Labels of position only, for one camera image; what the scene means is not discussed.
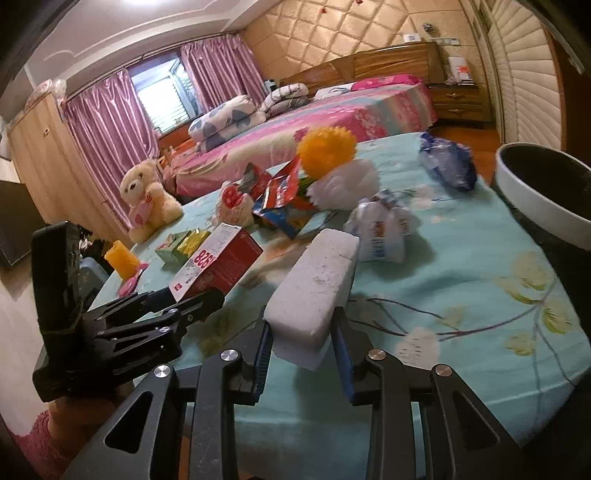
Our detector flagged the green carton box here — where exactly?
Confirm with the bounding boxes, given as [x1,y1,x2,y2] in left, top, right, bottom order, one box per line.
[155,229,211,264]

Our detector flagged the white foam block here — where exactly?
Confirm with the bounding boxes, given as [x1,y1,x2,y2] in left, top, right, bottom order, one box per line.
[263,229,360,371]

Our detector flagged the red white carton box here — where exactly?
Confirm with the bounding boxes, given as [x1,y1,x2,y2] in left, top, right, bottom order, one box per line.
[168,223,263,302]

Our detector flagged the red white wrapper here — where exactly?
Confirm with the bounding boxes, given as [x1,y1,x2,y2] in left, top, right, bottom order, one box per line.
[214,181,254,228]

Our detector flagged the red snack bag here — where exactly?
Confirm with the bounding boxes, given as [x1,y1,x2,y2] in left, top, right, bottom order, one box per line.
[238,157,317,240]

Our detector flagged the white foam fruit net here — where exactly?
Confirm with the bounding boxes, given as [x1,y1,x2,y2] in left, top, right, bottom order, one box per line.
[307,159,380,211]

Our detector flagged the blue plastic bag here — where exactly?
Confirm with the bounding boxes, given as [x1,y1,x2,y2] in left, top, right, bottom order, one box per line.
[419,132,478,192]

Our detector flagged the white trash bin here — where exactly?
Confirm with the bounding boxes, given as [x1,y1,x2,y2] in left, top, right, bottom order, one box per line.
[495,142,591,251]

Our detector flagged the orange ribbed cup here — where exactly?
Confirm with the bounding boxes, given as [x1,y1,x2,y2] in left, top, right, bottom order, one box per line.
[104,240,140,281]

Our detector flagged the cream teddy bear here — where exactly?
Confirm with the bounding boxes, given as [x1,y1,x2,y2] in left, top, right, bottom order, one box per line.
[119,159,183,244]

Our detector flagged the teal floral bedsheet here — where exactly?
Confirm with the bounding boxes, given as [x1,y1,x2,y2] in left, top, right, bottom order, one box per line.
[236,134,590,479]

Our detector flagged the wooden wardrobe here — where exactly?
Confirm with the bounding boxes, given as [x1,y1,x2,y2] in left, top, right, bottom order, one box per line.
[8,93,130,245]

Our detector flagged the left pink curtain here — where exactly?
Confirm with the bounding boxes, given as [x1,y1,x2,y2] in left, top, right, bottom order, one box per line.
[63,69,158,230]

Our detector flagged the pink curtain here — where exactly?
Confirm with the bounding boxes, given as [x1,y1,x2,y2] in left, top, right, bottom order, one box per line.
[63,69,158,230]
[180,34,266,112]

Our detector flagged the blue heart folded quilt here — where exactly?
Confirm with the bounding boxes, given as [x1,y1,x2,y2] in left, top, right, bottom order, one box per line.
[188,95,266,153]

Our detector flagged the grey white folded quilt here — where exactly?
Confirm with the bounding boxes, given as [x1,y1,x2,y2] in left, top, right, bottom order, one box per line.
[259,83,308,118]

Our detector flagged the right pink curtain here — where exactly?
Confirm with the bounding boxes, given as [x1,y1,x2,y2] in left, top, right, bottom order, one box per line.
[180,34,266,112]

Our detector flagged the pink floral bed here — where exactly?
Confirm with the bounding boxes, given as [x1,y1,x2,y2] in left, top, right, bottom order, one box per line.
[162,83,437,199]

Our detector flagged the wooden nightstand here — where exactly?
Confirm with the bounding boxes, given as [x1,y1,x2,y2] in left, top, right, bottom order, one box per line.
[427,83,492,123]

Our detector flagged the pink pillow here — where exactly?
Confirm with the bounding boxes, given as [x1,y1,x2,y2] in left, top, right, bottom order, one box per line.
[351,74,423,91]

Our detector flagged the wooden headboard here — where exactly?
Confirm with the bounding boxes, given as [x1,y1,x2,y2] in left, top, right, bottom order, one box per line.
[276,42,447,95]

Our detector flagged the white bag on nightstand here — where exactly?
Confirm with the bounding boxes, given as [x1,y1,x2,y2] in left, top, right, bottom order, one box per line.
[448,56,474,85]

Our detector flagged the white louvered closet doors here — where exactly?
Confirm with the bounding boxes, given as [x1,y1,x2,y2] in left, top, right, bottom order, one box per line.
[462,1,563,149]

